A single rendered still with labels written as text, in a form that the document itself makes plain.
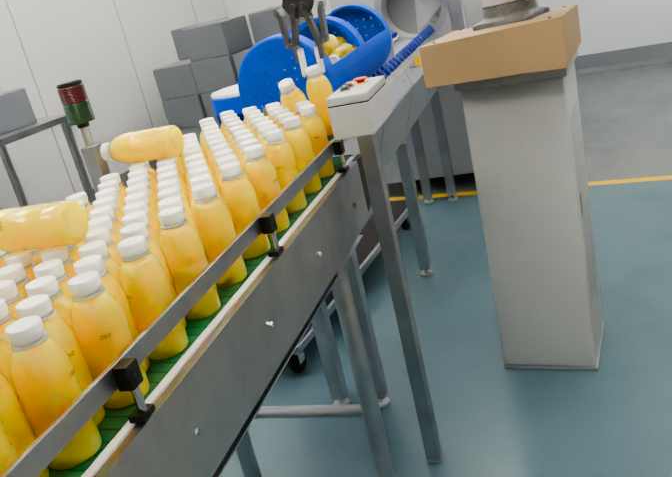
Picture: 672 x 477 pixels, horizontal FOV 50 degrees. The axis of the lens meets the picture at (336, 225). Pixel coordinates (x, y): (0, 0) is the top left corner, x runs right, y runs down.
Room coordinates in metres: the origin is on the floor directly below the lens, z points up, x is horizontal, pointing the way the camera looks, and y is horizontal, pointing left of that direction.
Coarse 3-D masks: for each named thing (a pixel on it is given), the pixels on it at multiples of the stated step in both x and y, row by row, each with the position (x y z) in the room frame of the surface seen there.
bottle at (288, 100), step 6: (294, 90) 1.82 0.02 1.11; (300, 90) 1.84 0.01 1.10; (282, 96) 1.83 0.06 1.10; (288, 96) 1.82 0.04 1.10; (294, 96) 1.82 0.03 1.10; (300, 96) 1.83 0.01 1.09; (282, 102) 1.83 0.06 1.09; (288, 102) 1.82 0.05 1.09; (294, 102) 1.82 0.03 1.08; (288, 108) 1.83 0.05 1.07; (294, 108) 1.82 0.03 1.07; (294, 114) 1.83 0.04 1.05
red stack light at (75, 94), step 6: (60, 90) 1.76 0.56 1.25; (66, 90) 1.76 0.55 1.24; (72, 90) 1.76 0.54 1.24; (78, 90) 1.77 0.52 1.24; (84, 90) 1.79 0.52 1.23; (60, 96) 1.77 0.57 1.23; (66, 96) 1.76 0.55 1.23; (72, 96) 1.76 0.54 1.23; (78, 96) 1.77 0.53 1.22; (84, 96) 1.78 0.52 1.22; (66, 102) 1.76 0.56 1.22; (72, 102) 1.76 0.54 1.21; (78, 102) 1.77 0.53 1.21
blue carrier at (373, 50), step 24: (336, 24) 2.44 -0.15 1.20; (360, 24) 2.88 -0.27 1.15; (384, 24) 2.81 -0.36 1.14; (264, 48) 2.09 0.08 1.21; (312, 48) 2.05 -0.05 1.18; (360, 48) 2.40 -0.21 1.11; (384, 48) 2.73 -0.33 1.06; (240, 72) 2.12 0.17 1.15; (264, 72) 2.11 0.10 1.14; (288, 72) 2.07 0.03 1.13; (336, 72) 2.11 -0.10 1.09; (360, 72) 2.38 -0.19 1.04; (240, 96) 2.13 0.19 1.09; (264, 96) 2.11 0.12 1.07
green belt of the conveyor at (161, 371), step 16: (336, 160) 1.87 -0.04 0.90; (304, 208) 1.51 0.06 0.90; (224, 288) 1.16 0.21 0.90; (224, 304) 1.09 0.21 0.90; (192, 320) 1.06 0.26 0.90; (208, 320) 1.05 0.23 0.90; (192, 336) 1.00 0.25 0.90; (160, 368) 0.92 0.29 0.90; (112, 416) 0.82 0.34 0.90; (128, 416) 0.81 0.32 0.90; (112, 432) 0.78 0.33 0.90
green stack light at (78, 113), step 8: (72, 104) 1.76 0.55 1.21; (80, 104) 1.77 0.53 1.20; (88, 104) 1.78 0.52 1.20; (64, 112) 1.78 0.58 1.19; (72, 112) 1.76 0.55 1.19; (80, 112) 1.76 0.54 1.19; (88, 112) 1.78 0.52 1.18; (72, 120) 1.76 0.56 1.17; (80, 120) 1.76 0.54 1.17; (88, 120) 1.77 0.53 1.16
